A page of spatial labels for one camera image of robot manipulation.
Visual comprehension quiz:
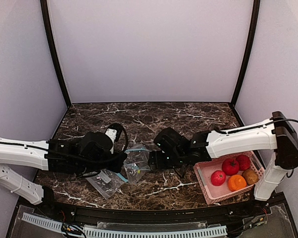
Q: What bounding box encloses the clear zip bag blue zipper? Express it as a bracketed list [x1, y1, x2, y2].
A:
[124, 144, 151, 184]

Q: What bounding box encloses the red tomato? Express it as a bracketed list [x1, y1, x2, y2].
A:
[222, 158, 240, 176]

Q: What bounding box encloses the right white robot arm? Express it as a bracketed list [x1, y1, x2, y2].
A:
[148, 111, 298, 204]

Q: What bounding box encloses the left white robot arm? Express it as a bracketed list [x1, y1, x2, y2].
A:
[0, 128, 127, 205]

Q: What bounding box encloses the pink plastic basket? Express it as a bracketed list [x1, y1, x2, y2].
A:
[193, 151, 266, 205]

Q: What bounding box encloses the orange tangerine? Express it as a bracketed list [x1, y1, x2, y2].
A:
[227, 175, 247, 192]

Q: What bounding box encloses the red strawberry fruit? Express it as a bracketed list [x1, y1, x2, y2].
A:
[236, 155, 251, 171]

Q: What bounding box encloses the brown kiwi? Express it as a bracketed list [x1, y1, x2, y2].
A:
[242, 169, 259, 185]

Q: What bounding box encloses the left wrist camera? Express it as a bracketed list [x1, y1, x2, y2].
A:
[105, 123, 123, 153]

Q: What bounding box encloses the black front table rail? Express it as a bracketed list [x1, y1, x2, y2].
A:
[52, 202, 271, 225]

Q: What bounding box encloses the white slotted cable duct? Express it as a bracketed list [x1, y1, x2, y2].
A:
[22, 212, 227, 238]

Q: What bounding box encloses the left black frame post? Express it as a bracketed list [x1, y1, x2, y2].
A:
[40, 0, 72, 108]

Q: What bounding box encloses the black frame post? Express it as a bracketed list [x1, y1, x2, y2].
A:
[230, 0, 261, 107]
[40, 0, 72, 108]

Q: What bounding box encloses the right black frame post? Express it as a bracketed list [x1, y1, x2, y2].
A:
[230, 0, 261, 107]

